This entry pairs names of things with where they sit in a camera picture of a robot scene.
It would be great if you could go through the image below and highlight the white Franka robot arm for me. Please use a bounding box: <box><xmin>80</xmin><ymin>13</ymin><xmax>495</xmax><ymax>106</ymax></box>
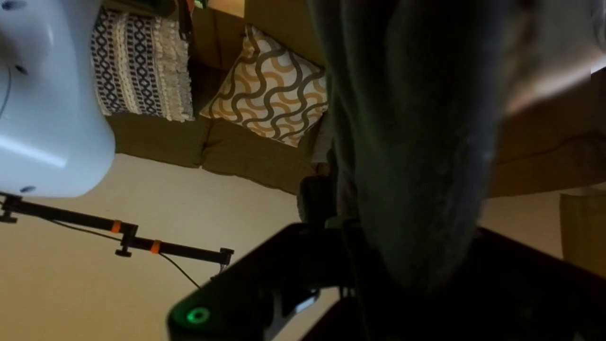
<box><xmin>0</xmin><ymin>0</ymin><xmax>116</xmax><ymax>197</ymax></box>

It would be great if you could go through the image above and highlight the wavy patterned brown pillow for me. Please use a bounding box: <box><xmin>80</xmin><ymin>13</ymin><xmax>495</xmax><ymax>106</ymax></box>
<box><xmin>201</xmin><ymin>26</ymin><xmax>328</xmax><ymax>148</ymax></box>

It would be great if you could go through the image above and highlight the white knitted fringed pillow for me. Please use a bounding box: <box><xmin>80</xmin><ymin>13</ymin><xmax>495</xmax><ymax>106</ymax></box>
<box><xmin>91</xmin><ymin>8</ymin><xmax>194</xmax><ymax>123</ymax></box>

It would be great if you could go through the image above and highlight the brown fabric sofa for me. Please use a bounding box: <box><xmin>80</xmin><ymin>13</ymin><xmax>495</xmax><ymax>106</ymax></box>
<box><xmin>108</xmin><ymin>0</ymin><xmax>606</xmax><ymax>197</ymax></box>

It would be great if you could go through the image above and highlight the white patterned cloth on rail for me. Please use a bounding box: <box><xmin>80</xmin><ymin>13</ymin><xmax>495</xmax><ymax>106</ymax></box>
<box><xmin>500</xmin><ymin>0</ymin><xmax>606</xmax><ymax>117</ymax></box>

